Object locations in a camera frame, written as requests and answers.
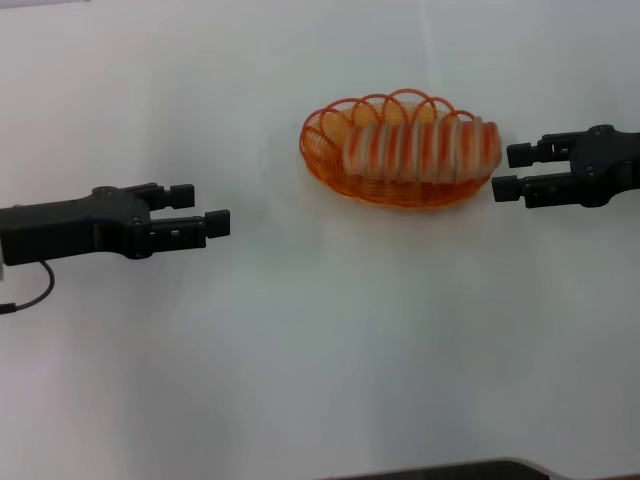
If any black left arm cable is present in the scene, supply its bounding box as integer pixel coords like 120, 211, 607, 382
0, 259, 57, 315

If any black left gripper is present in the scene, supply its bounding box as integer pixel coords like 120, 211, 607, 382
0, 183, 232, 267

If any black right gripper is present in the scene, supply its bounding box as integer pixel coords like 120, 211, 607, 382
491, 123, 640, 210

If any orange cream striped bread roll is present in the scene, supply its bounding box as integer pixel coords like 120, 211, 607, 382
341, 116, 503, 185

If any orange plastic wire basket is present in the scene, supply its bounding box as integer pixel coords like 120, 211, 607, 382
299, 88, 495, 212

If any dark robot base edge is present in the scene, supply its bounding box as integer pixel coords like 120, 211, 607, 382
319, 456, 567, 480

